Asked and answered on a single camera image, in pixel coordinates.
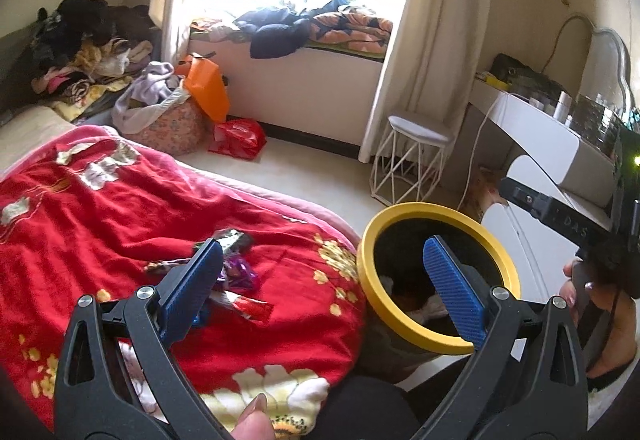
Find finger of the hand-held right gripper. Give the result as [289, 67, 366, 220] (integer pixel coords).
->
[500, 176, 551, 222]

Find orange bag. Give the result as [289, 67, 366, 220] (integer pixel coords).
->
[177, 52, 231, 123]

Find person's right hand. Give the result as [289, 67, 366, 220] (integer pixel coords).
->
[560, 260, 640, 381]

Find white cable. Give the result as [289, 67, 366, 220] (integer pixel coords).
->
[457, 92, 508, 211]

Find white dressing table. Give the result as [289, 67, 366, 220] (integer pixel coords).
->
[470, 80, 618, 221]

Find pile of clothes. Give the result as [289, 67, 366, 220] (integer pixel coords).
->
[30, 0, 163, 121]

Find silver framed mirror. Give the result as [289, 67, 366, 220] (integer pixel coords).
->
[575, 27, 636, 121]

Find dark green bag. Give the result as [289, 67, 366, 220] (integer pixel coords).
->
[487, 52, 566, 101]

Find white window seat cabinet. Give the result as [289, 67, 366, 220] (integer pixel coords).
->
[187, 20, 388, 161]

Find beige bed sheet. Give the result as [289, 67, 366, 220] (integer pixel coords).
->
[0, 105, 76, 171]

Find red snack wrapper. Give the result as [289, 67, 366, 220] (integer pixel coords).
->
[210, 290, 273, 323]

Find orange patterned quilt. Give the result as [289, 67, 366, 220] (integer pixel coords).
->
[305, 5, 394, 55]

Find floral laundry basket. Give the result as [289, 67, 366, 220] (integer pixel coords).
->
[127, 92, 211, 156]

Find red floral blanket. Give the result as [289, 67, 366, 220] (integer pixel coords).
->
[0, 125, 368, 436]

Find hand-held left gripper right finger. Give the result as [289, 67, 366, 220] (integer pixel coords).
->
[402, 235, 591, 440]

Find yellow box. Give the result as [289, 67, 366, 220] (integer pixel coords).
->
[475, 72, 506, 91]

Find person's leg in black pants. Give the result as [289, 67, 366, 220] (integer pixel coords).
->
[317, 372, 436, 440]

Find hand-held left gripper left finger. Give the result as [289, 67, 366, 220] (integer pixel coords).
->
[54, 239, 236, 440]

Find white and orange cloth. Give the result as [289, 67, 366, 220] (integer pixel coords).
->
[190, 17, 251, 43]

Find black bin with yellow rim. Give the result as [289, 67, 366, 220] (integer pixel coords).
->
[356, 203, 522, 386]

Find brown candy wrapper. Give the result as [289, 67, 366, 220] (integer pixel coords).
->
[145, 259, 192, 272]

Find white wire stool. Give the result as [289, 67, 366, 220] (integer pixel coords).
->
[370, 115, 456, 206]

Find dark blue jacket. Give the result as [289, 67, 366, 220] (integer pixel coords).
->
[232, 0, 351, 60]

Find red plastic shopping bag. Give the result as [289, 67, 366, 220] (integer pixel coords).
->
[207, 117, 268, 162]

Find person's left hand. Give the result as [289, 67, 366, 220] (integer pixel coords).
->
[232, 392, 276, 440]

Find clear cosmetics organizer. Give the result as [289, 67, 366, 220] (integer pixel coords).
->
[570, 92, 626, 156]

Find white bottle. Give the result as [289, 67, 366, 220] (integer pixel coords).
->
[552, 91, 573, 118]

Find lavender and white clothes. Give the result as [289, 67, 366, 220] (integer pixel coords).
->
[112, 61, 188, 133]

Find grey headboard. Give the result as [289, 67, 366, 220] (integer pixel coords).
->
[0, 20, 51, 116]

